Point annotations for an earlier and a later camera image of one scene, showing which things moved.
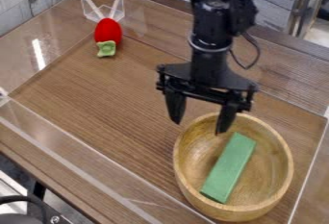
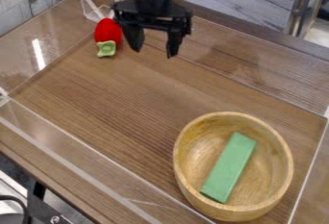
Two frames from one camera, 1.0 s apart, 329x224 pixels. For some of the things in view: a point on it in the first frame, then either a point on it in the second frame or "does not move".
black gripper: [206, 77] to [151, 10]
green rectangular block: [227, 166] does not move
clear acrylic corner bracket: [100, 12] does not move
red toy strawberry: [108, 35] does not move
